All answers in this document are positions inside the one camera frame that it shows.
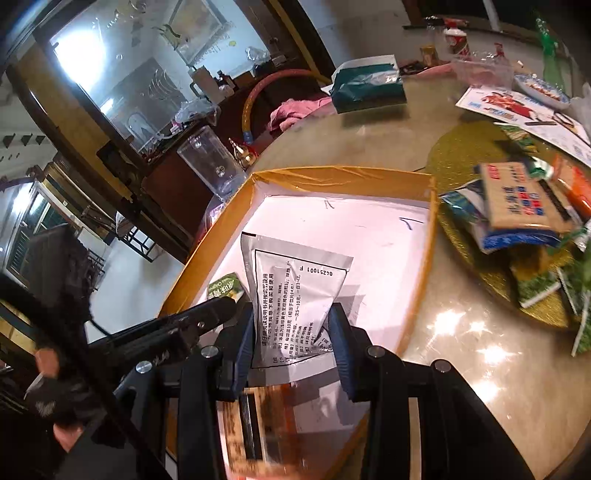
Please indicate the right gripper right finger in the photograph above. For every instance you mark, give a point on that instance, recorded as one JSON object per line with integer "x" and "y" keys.
{"x": 459, "y": 436}

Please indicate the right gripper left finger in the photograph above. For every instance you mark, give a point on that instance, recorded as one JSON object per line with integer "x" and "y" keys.
{"x": 211, "y": 374}

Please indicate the large orange cracker pack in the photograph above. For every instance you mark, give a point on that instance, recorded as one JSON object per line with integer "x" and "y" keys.
{"x": 259, "y": 434}

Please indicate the silver foil snack packet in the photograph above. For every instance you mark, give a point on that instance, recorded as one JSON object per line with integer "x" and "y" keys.
{"x": 292, "y": 288}

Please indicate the blue white snack packet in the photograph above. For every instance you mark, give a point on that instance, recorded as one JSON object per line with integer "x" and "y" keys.
{"x": 467, "y": 205}

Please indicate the green pea packet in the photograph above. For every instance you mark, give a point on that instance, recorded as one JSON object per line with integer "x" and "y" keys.
{"x": 519, "y": 137}
{"x": 228, "y": 285}

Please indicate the beige blue biscuit pack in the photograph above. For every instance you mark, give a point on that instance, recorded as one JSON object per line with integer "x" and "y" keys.
{"x": 514, "y": 200}

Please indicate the orange soda cracker pack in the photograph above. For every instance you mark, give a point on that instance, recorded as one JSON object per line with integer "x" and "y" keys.
{"x": 572, "y": 182}

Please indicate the person left hand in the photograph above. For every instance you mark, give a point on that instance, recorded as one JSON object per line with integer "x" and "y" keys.
{"x": 50, "y": 399}

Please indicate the clear plastic pitcher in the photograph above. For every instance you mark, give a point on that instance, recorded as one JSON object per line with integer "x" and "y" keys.
{"x": 207, "y": 157}

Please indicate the yellow taped tray box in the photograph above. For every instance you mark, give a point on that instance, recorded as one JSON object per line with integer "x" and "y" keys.
{"x": 300, "y": 240}

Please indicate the gold glitter turntable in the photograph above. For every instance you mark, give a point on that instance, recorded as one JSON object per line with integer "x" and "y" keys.
{"x": 524, "y": 276}

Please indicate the pink cloth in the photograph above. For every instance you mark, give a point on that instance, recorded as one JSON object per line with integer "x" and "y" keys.
{"x": 292, "y": 111}

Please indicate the printed advertising poster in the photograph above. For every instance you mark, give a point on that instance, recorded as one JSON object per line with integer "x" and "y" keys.
{"x": 514, "y": 108}

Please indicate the teal tissue box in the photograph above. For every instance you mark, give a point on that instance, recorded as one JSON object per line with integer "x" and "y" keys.
{"x": 367, "y": 83}

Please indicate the blue patterned plate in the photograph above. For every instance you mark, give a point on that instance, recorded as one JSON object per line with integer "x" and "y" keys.
{"x": 542, "y": 91}

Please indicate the clear plastic container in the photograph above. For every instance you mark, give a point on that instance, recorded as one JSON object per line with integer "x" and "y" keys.
{"x": 483, "y": 69}

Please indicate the white red jar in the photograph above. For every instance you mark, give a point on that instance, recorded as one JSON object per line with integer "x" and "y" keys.
{"x": 457, "y": 41}

